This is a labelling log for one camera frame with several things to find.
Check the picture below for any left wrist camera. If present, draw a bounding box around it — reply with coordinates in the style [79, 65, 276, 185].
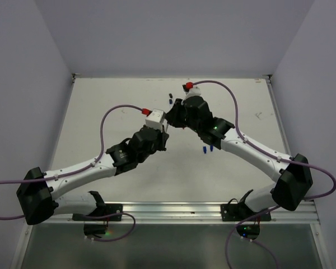
[145, 109, 166, 132]

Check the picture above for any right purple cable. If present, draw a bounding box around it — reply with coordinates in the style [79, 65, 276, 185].
[184, 80, 336, 269]

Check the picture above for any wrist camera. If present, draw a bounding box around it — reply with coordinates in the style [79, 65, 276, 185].
[183, 82, 201, 100]
[145, 109, 166, 132]

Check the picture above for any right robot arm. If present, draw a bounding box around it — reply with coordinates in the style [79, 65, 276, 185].
[166, 96, 312, 220]

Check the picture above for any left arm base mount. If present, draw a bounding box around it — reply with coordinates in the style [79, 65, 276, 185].
[72, 191, 123, 239]

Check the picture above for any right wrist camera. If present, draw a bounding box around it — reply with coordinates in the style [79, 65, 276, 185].
[183, 82, 201, 100]

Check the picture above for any purple cable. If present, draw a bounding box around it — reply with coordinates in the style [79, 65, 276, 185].
[184, 80, 336, 269]
[0, 104, 151, 242]

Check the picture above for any aluminium front rail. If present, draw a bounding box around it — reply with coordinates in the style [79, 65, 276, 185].
[25, 200, 320, 225]

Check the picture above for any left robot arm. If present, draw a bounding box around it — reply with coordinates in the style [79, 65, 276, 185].
[16, 126, 169, 225]

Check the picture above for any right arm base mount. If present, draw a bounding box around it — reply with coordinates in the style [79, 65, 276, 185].
[220, 190, 272, 240]

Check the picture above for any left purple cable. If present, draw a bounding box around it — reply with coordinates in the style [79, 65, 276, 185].
[0, 104, 151, 242]

